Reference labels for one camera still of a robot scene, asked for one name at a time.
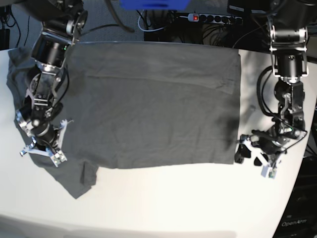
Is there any black OpenArm case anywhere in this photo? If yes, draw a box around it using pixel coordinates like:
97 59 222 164
273 156 317 238

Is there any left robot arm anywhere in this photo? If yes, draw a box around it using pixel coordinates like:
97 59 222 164
235 0 317 168

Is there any black power strip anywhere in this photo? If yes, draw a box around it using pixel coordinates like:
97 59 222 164
185 13 243 25

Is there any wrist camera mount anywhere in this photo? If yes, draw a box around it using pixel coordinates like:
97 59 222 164
19 119 73 168
237 133 283 179

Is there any grey T-shirt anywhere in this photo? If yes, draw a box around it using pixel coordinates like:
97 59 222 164
6 41 242 200

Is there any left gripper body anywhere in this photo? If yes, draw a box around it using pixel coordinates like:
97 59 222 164
244 140 264 159

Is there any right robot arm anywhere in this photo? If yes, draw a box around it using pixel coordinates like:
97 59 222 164
14 0 88 146

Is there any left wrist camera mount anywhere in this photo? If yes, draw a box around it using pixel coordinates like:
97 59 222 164
19 119 73 168

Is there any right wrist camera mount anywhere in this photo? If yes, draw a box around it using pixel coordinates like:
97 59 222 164
237 133 283 179

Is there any white cable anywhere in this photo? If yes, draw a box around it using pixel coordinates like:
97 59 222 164
138 9 166 32

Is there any blue plastic box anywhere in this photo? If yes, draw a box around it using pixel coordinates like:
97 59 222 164
120 0 190 10

